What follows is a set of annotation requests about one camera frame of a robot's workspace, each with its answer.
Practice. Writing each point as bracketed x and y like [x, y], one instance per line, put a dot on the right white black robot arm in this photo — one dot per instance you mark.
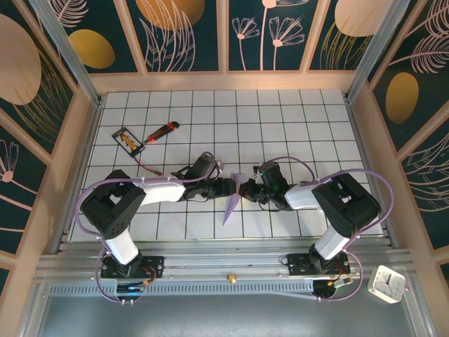
[333, 242]

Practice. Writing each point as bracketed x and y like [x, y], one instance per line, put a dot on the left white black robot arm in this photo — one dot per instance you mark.
[161, 192]

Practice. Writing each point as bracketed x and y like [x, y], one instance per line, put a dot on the grey metal sheet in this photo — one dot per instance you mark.
[224, 316]

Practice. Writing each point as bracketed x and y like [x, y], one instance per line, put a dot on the white square alarm clock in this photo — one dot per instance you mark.
[386, 284]

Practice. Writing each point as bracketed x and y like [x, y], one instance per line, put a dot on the red black utility knife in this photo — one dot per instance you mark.
[161, 132]

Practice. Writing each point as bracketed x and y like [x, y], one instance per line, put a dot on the small brass knob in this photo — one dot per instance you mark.
[231, 278]

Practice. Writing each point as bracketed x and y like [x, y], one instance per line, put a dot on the black battery pack yellow label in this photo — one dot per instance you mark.
[128, 142]

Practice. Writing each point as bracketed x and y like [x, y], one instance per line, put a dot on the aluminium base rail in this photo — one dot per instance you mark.
[210, 261]

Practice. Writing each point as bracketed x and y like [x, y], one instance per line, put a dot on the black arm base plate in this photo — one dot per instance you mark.
[154, 267]
[298, 265]

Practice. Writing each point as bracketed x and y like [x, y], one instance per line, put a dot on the aluminium side rail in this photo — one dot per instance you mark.
[361, 140]
[87, 140]

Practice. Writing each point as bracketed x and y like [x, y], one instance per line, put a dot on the aluminium corner post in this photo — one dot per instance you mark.
[72, 59]
[380, 52]

